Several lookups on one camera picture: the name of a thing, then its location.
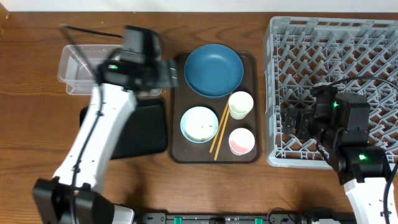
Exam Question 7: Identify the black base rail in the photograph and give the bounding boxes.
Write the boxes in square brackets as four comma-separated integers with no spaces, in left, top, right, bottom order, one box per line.
[133,207,357,224]

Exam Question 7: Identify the wooden chopstick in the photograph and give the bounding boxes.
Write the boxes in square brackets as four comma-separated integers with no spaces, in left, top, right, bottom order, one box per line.
[210,106,229,161]
[209,100,228,153]

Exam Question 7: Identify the black waste tray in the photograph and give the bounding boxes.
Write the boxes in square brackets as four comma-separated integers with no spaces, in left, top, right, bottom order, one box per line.
[79,98,169,160]

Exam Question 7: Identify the pink cup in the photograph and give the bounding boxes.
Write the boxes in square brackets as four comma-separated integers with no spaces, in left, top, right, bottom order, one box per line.
[228,128,256,156]

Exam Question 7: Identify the dark blue bowl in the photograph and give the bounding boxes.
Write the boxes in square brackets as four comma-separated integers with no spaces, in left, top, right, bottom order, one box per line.
[184,44,244,98]

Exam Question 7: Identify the light blue bowl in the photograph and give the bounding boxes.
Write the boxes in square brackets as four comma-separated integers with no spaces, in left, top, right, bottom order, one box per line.
[180,106,219,143]

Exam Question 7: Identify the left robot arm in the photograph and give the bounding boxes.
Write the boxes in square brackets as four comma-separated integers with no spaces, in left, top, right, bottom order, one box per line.
[33,59,178,223]

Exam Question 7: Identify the cream white cup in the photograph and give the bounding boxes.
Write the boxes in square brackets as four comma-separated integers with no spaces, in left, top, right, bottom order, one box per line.
[228,91,254,120]

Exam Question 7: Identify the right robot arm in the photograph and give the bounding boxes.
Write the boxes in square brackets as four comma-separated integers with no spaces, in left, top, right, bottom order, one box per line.
[281,86,397,223]

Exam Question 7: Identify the rice pile with nuts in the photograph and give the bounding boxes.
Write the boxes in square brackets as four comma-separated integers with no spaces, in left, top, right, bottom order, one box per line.
[185,118,215,142]

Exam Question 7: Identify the grey dishwasher rack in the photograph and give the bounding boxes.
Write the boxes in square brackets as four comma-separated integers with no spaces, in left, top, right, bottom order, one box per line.
[263,16,397,169]

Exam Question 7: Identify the clear plastic bin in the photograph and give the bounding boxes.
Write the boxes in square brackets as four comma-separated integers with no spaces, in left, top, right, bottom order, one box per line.
[57,44,164,96]

